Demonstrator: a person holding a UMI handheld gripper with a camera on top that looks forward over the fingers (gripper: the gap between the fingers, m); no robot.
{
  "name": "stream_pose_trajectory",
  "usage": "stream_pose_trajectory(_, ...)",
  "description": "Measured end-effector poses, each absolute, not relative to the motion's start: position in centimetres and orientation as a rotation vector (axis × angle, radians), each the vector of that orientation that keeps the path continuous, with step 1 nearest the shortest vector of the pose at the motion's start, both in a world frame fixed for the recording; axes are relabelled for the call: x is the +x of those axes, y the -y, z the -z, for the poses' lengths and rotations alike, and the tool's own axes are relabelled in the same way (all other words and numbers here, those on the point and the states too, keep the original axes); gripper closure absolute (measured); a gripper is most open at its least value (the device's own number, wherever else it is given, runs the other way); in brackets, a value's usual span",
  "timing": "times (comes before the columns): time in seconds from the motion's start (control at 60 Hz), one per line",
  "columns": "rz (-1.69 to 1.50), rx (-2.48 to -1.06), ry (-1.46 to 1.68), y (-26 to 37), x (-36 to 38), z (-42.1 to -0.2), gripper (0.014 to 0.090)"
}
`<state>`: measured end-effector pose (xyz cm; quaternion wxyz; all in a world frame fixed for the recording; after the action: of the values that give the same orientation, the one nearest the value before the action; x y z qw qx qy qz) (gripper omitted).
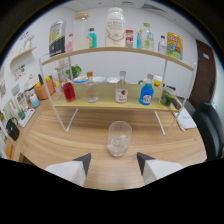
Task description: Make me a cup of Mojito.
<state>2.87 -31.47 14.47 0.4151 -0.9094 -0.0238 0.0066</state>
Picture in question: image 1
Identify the light blue cup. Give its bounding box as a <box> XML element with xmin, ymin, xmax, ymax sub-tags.
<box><xmin>29</xmin><ymin>93</ymin><xmax>41</xmax><ymax>109</ymax></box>

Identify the yellow cup red lid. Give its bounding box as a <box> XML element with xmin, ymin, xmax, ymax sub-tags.
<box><xmin>152</xmin><ymin>74</ymin><xmax>163</xmax><ymax>88</ymax></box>

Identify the clear drinking glass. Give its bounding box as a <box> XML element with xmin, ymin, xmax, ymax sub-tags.
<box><xmin>106</xmin><ymin>120</ymin><xmax>133</xmax><ymax>158</ymax></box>

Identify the white fabric pouch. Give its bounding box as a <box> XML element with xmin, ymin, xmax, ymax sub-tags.
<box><xmin>173</xmin><ymin>107</ymin><xmax>198</xmax><ymax>132</ymax></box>

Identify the black office chair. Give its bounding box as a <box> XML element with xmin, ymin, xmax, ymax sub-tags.
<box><xmin>192</xmin><ymin>100</ymin><xmax>224</xmax><ymax>162</ymax></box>

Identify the white tray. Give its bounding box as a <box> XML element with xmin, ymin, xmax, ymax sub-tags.
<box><xmin>17</xmin><ymin>108</ymin><xmax>36</xmax><ymax>128</ymax></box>

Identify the black handbag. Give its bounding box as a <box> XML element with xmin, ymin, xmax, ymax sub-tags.
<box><xmin>5</xmin><ymin>117</ymin><xmax>21</xmax><ymax>142</ymax></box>

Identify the blue liquid bottle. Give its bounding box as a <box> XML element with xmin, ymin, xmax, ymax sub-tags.
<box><xmin>138</xmin><ymin>73</ymin><xmax>155</xmax><ymax>106</ymax></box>

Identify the red liquid bottle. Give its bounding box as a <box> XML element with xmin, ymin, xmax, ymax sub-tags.
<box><xmin>62</xmin><ymin>79</ymin><xmax>77</xmax><ymax>103</ymax></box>

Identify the clear bottle orange cap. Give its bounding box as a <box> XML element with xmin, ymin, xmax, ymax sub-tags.
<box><xmin>85</xmin><ymin>71</ymin><xmax>100</xmax><ymax>104</ymax></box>

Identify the orange storage basket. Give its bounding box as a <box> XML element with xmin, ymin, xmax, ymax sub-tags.
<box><xmin>33</xmin><ymin>78</ymin><xmax>56</xmax><ymax>101</ymax></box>

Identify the wooden two-tier shelf rack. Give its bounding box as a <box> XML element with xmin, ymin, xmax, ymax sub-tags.
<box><xmin>38</xmin><ymin>45</ymin><xmax>198</xmax><ymax>137</ymax></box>

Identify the white lidded pot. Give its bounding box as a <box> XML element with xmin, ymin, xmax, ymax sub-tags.
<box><xmin>27</xmin><ymin>74</ymin><xmax>40</xmax><ymax>89</ymax></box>

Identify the green potted plant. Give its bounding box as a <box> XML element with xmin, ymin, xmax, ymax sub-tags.
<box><xmin>65</xmin><ymin>64</ymin><xmax>83</xmax><ymax>80</ymax></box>

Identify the small clear water bottle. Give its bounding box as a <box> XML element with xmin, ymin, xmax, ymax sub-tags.
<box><xmin>157</xmin><ymin>35</ymin><xmax>168</xmax><ymax>56</ymax></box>

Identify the yellow snack packet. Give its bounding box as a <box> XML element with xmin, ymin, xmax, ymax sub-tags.
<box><xmin>166</xmin><ymin>31</ymin><xmax>184</xmax><ymax>61</ymax></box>

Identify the pink liquid bottle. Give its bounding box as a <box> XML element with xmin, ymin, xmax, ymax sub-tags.
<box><xmin>66</xmin><ymin>33</ymin><xmax>74</xmax><ymax>54</ymax></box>

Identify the small light blue bottle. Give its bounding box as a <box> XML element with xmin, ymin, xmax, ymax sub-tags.
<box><xmin>135</xmin><ymin>29</ymin><xmax>143</xmax><ymax>50</ymax></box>

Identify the clear bottle green cap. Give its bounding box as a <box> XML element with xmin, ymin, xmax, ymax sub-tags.
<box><xmin>140</xmin><ymin>22</ymin><xmax>155</xmax><ymax>52</ymax></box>

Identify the black snack packet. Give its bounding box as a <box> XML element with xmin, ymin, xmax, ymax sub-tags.
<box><xmin>48</xmin><ymin>19</ymin><xmax>67</xmax><ymax>58</ymax></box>

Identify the red can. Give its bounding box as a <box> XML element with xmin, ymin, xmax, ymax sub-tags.
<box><xmin>125</xmin><ymin>29</ymin><xmax>135</xmax><ymax>49</ymax></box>

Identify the glass jar wooden lid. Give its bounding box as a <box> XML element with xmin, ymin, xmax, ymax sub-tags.
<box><xmin>72</xmin><ymin>11</ymin><xmax>91</xmax><ymax>52</ymax></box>

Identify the large white bottle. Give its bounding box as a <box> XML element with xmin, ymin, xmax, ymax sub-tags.
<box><xmin>105</xmin><ymin>7</ymin><xmax>127</xmax><ymax>48</ymax></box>

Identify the ceiling air vent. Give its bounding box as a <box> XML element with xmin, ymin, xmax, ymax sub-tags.
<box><xmin>141</xmin><ymin>3</ymin><xmax>166</xmax><ymax>13</ymax></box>

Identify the wooden wall shelf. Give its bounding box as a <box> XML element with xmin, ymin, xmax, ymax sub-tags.
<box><xmin>9</xmin><ymin>45</ymin><xmax>38</xmax><ymax>65</ymax></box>

